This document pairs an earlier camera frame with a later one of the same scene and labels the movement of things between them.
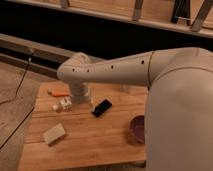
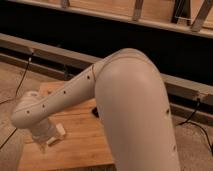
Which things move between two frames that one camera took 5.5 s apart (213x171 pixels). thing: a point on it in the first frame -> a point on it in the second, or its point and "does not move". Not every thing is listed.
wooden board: [89, 135] does not move
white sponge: [54, 133] does not move
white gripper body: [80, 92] -> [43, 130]
